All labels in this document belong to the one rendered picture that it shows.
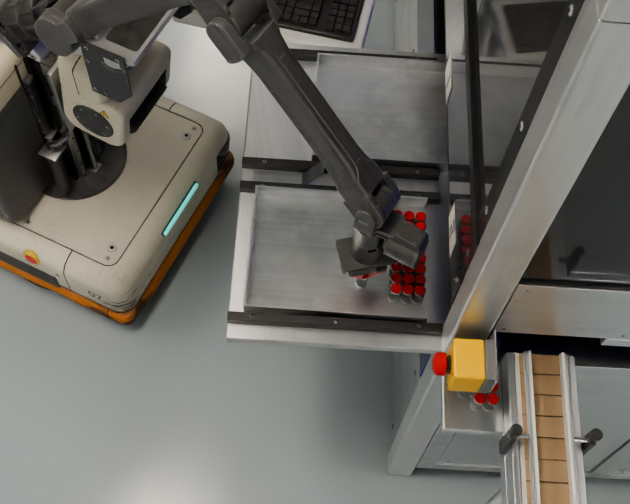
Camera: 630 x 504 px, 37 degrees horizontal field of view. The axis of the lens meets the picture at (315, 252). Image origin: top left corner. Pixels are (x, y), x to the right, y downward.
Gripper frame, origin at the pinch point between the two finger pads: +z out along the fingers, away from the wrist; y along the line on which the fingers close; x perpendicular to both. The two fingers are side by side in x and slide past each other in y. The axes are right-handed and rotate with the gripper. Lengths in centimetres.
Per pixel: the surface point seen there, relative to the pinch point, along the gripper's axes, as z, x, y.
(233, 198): 91, 76, -17
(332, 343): 4.8, -10.7, -8.1
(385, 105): 4.2, 39.8, 14.5
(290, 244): 4.1, 10.8, -11.7
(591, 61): -81, -19, 14
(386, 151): 4.3, 28.5, 11.9
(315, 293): 4.3, -0.3, -9.1
